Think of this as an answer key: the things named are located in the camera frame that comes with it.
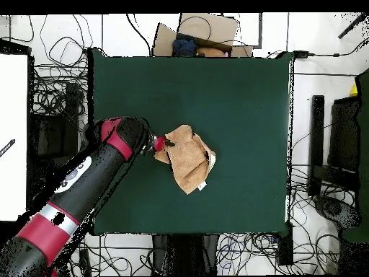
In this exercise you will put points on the tan terry towel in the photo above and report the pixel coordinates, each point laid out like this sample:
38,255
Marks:
190,164

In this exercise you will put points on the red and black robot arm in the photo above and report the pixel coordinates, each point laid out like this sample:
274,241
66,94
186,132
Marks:
95,179

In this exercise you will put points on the dark green table cloth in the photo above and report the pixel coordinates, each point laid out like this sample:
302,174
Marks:
245,115

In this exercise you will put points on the dark blue cloth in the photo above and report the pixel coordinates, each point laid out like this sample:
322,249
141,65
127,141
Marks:
184,46

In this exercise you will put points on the orange cloth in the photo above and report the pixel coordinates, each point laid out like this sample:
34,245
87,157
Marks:
210,52

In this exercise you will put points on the brown cardboard box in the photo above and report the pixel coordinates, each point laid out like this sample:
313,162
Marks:
219,28

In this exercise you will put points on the black power strip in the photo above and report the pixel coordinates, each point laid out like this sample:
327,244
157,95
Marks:
85,262
285,245

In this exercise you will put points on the black upright bar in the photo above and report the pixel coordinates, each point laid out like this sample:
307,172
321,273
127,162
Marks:
316,138

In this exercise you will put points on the black pen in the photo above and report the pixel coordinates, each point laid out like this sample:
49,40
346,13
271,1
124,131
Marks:
7,147

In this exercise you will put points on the black power adaptor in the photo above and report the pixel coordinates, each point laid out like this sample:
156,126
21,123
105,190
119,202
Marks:
301,54

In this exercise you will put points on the black chair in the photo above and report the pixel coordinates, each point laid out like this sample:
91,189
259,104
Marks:
344,135

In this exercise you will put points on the black stand foot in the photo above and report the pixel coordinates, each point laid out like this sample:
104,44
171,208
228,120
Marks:
334,209

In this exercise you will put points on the yellow object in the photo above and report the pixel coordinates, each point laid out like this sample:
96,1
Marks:
354,90

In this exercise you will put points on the dark green cloth cover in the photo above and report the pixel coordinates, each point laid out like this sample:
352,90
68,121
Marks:
363,144

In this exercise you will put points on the black rod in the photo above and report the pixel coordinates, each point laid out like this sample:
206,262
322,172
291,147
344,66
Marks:
353,26

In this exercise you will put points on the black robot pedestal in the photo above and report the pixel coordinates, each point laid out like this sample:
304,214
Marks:
187,254

